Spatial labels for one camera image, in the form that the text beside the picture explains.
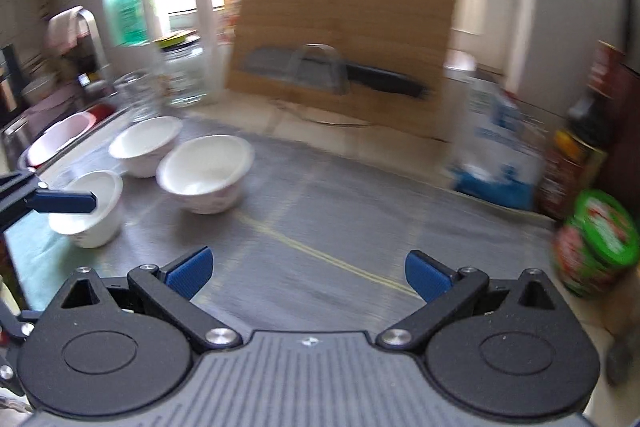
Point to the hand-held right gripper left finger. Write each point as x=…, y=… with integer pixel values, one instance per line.
x=190, y=274

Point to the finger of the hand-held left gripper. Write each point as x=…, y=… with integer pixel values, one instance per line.
x=65, y=202
x=17, y=324

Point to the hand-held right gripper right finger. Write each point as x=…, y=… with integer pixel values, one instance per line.
x=427, y=277

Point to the white bowl faint floral print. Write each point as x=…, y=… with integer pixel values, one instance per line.
x=95, y=232

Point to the plain white bowl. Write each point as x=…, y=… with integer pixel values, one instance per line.
x=145, y=147

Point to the white bowl pink flowers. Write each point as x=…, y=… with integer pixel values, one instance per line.
x=205, y=167

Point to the white drain basket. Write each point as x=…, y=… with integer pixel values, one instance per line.
x=55, y=137

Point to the steel sink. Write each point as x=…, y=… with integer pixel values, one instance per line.
x=15, y=127

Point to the red basin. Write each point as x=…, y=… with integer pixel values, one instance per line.
x=100, y=109

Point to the grey and teal checked towel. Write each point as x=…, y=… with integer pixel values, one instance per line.
x=325, y=207

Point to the clear drinking glass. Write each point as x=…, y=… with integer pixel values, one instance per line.
x=137, y=99

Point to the white and blue salt bag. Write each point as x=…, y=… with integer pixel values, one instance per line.
x=500, y=142

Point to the metal faucet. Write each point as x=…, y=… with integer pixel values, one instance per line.
x=97, y=42

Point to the pink cloth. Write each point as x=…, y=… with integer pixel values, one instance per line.
x=62, y=29

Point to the glass jar green lid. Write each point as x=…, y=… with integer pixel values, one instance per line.
x=185, y=72

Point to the sauce jar green lid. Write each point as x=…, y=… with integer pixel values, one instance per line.
x=600, y=237

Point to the dark vinegar bottle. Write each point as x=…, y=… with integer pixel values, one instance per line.
x=575, y=157

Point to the green dish soap bottle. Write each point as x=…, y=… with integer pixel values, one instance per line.
x=129, y=12

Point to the tall plastic wrap roll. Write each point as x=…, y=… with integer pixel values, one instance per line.
x=206, y=32

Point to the wooden cutting board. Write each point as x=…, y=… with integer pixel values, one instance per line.
x=350, y=7

